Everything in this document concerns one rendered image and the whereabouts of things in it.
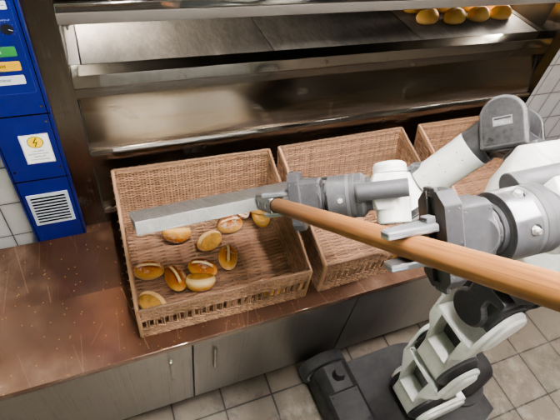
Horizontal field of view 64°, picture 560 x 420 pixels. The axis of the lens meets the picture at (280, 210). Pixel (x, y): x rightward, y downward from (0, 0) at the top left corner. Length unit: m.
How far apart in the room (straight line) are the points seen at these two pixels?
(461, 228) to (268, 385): 1.59
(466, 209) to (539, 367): 2.05
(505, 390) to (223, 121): 1.72
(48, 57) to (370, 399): 1.59
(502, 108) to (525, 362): 1.66
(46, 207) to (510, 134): 1.35
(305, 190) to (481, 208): 0.42
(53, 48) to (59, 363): 0.86
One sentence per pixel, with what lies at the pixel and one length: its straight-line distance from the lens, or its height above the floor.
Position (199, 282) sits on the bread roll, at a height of 0.65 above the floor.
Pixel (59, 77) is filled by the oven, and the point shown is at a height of 1.18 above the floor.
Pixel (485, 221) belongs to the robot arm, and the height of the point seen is 1.54.
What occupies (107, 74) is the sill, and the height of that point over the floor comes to 1.18.
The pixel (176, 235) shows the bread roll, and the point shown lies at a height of 0.64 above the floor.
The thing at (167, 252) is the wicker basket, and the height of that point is 0.59.
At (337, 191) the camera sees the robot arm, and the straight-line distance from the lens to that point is 0.86.
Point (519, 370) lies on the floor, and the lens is 2.49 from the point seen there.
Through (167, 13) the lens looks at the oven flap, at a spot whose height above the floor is 1.41.
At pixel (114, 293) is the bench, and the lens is 1.57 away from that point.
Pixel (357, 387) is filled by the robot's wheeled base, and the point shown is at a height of 0.19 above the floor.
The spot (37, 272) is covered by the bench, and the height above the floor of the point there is 0.58.
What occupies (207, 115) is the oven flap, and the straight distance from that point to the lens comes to 1.51.
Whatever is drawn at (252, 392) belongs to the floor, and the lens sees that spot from 2.02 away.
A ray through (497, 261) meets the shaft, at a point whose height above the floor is 1.60.
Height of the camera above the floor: 1.89
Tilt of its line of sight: 47 degrees down
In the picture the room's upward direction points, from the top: 11 degrees clockwise
